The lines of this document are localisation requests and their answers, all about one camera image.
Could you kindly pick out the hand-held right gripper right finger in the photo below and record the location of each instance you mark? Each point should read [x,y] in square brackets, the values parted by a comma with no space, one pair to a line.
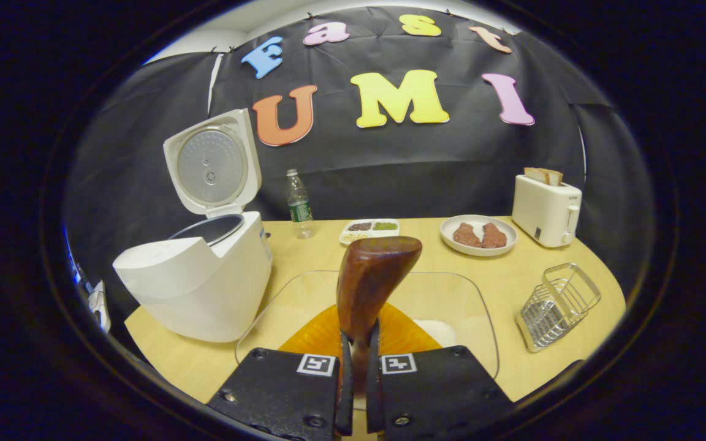
[372,398]

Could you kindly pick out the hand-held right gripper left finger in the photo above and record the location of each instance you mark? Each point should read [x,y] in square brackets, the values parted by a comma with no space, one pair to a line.
[345,398]

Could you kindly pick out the brown wooden spoon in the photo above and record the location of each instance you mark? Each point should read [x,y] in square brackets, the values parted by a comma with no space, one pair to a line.
[371,275]

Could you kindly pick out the clear plastic rice container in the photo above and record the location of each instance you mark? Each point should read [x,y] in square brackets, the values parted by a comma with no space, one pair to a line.
[451,294]

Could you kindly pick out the white rice cooker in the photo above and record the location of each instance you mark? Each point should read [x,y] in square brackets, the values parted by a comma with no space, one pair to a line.
[206,288]

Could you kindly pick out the white divided grain dish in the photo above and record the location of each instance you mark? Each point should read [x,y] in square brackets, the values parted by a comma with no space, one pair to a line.
[368,237]

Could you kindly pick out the white round plate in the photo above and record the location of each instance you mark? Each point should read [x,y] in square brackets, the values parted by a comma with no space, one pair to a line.
[446,236]

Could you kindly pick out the brown meat piece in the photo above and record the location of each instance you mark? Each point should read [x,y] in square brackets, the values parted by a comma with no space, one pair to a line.
[494,236]
[466,235]

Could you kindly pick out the clear plastic water bottle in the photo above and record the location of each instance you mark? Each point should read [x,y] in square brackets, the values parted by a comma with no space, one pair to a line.
[299,208]

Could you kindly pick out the black backdrop cloth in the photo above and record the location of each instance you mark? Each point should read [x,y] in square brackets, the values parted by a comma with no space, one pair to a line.
[420,165]

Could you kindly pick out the white toaster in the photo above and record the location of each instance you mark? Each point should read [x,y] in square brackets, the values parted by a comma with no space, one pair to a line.
[543,211]

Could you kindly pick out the white device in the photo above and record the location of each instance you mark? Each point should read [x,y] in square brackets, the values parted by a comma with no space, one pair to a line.
[98,306]

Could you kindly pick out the toast bread slice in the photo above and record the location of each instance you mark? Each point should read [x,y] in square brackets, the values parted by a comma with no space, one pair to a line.
[555,178]
[535,176]

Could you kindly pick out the lit computer screen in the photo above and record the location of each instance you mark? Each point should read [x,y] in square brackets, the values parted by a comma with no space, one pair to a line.
[76,272]

